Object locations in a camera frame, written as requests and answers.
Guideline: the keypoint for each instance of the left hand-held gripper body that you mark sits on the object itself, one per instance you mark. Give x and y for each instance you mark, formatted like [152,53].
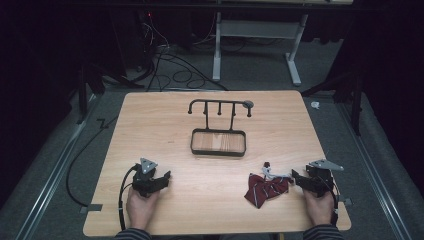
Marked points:
[144,180]

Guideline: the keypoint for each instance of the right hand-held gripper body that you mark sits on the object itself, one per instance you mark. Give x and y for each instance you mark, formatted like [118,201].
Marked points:
[320,178]

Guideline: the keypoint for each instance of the red striped bow tie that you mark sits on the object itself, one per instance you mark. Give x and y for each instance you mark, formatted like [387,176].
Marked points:
[265,187]

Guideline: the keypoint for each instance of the black metal hanger rack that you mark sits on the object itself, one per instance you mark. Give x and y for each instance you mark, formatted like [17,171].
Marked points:
[219,130]

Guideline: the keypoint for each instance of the person's left hand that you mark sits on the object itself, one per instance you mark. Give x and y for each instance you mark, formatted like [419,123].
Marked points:
[140,208]

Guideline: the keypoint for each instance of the person's right hand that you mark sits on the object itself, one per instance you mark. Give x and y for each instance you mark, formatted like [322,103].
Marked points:
[319,208]

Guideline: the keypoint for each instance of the grey tape strip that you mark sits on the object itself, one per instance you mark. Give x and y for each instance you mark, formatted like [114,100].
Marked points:
[90,208]
[345,201]

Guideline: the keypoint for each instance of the striped right sleeve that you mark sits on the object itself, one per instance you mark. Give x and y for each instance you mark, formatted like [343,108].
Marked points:
[322,232]

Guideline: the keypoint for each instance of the striped sleeve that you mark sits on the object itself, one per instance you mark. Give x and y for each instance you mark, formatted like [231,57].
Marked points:
[322,232]
[133,234]

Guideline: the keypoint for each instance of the striped left sleeve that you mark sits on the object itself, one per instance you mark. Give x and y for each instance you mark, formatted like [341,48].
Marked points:
[133,234]

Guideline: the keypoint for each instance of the white crumpled scrap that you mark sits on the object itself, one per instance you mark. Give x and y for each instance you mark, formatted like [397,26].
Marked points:
[315,105]

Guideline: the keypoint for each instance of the black stand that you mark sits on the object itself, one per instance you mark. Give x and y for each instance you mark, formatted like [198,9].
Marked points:
[346,96]
[91,90]

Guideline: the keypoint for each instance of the grey metal desk frame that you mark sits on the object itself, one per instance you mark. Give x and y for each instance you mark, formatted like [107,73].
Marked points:
[258,46]

